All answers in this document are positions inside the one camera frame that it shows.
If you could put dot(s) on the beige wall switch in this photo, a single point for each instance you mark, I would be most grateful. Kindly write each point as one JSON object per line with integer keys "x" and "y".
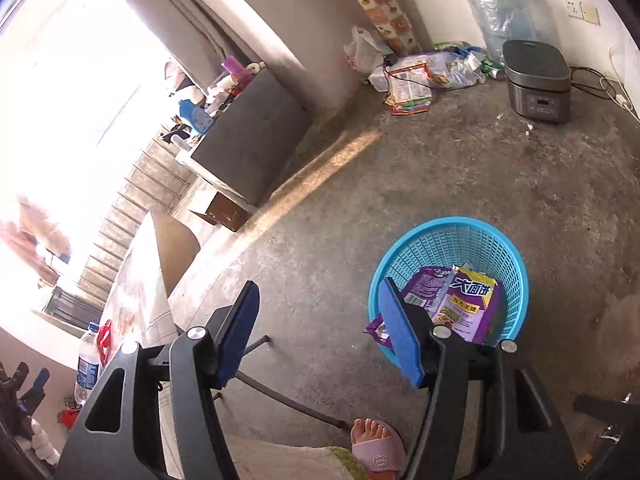
{"x": 591, "y": 15}

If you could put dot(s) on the blue detergent bottle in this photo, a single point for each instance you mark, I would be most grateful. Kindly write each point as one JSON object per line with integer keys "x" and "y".
{"x": 196, "y": 117}

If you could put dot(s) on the blue plastic basket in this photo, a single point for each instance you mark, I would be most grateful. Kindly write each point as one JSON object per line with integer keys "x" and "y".
{"x": 450, "y": 240}

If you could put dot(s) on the purple snack bag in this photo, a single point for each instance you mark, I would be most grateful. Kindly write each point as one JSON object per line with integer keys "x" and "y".
{"x": 465, "y": 310}

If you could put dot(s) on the large clear water jug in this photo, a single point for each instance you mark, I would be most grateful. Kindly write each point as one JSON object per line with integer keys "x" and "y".
{"x": 500, "y": 10}

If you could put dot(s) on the pile of snack packets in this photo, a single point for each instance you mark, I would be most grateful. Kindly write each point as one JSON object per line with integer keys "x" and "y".
{"x": 415, "y": 85}

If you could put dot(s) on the black metal rack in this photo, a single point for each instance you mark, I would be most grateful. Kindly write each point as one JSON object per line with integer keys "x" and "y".
{"x": 75, "y": 310}

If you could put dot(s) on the cardboard box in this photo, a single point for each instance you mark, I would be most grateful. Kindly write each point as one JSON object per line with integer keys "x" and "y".
{"x": 220, "y": 212}

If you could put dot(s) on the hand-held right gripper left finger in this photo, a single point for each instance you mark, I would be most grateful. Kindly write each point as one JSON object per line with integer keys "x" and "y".
{"x": 235, "y": 340}

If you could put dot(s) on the pink plastic cup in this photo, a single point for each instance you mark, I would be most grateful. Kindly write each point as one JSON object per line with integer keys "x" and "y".
{"x": 235, "y": 69}

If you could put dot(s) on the white green fleece garment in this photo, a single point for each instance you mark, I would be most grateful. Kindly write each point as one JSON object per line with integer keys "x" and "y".
{"x": 300, "y": 460}

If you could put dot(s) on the white wall socket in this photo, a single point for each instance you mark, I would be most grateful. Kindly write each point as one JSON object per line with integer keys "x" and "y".
{"x": 572, "y": 7}

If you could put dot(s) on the grey side cabinet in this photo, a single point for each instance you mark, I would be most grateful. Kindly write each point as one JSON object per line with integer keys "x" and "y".
{"x": 255, "y": 130}

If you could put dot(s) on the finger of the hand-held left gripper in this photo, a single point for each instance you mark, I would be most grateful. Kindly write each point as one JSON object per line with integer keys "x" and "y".
{"x": 40, "y": 382}
{"x": 22, "y": 377}

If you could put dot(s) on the person's foot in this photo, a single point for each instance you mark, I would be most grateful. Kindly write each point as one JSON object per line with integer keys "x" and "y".
{"x": 370, "y": 432}

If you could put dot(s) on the white red plastic bag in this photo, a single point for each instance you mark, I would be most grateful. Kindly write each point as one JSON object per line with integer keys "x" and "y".
{"x": 362, "y": 52}

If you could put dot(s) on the pink slipper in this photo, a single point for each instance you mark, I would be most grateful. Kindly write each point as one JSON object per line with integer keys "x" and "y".
{"x": 382, "y": 455}

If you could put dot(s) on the metal balcony railing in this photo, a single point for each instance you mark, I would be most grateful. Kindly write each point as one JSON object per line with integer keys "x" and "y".
{"x": 130, "y": 210}

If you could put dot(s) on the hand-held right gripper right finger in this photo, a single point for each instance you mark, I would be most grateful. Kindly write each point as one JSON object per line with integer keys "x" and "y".
{"x": 400, "y": 330}

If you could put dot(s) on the orange hanging garment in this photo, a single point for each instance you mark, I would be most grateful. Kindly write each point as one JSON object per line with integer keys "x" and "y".
{"x": 40, "y": 230}

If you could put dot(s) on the metal table leg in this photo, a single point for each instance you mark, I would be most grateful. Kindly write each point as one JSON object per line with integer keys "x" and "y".
{"x": 280, "y": 395}

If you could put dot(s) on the floral tablecloth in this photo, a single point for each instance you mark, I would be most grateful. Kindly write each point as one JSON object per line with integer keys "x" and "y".
{"x": 172, "y": 250}

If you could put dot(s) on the person's left hand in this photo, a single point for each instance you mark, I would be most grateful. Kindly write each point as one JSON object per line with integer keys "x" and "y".
{"x": 42, "y": 442}

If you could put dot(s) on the fruit patterned board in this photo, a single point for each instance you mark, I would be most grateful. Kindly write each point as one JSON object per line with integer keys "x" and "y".
{"x": 380, "y": 0}

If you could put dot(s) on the crushed plastic water bottle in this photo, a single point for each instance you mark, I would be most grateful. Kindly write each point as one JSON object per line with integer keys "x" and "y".
{"x": 87, "y": 365}

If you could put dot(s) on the grey rice cooker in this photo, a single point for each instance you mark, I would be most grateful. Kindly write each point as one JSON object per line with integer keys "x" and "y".
{"x": 535, "y": 75}

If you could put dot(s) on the red plastic wrapper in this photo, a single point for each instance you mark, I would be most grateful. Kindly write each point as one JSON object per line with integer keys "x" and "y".
{"x": 105, "y": 342}

